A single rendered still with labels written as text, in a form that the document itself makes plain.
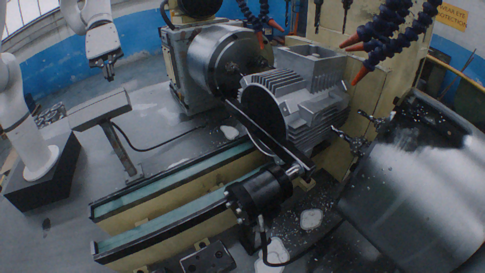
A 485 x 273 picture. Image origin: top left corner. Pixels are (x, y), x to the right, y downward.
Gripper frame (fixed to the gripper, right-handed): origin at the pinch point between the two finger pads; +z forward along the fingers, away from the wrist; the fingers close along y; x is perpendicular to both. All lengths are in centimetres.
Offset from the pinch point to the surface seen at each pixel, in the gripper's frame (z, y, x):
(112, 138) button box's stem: 16.7, -5.0, 4.0
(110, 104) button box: 9.9, -1.1, -3.5
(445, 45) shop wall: 22, 551, -42
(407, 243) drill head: 45, 25, -45
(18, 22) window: -464, -306, 350
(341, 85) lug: 26, 45, -26
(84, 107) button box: 7.9, -8.0, -3.6
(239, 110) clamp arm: 23.5, 24.7, -15.0
